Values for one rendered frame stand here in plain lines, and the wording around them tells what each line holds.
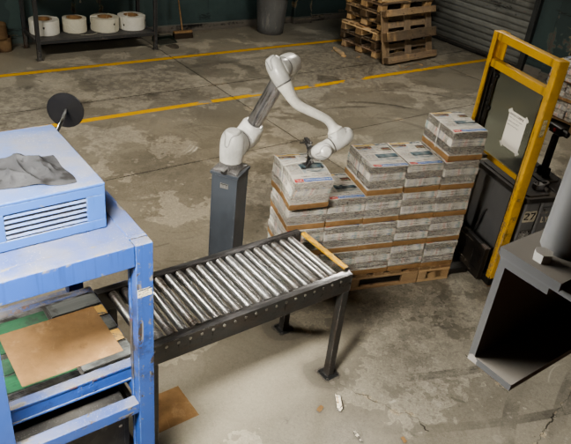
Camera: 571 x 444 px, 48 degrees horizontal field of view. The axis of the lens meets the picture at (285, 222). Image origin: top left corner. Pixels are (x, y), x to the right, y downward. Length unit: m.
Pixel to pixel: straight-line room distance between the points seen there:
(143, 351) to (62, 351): 0.49
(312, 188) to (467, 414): 1.71
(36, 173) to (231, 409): 2.00
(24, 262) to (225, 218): 2.16
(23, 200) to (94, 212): 0.28
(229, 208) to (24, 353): 1.76
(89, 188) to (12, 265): 0.39
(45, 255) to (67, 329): 0.87
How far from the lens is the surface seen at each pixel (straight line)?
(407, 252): 4.99
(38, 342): 3.26
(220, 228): 4.45
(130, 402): 3.06
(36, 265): 2.44
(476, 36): 11.99
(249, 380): 4.14
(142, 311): 2.70
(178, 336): 3.21
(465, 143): 4.73
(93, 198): 2.54
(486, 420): 4.29
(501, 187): 5.35
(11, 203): 2.44
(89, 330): 3.28
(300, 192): 4.16
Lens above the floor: 2.94
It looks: 31 degrees down
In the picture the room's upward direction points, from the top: 7 degrees clockwise
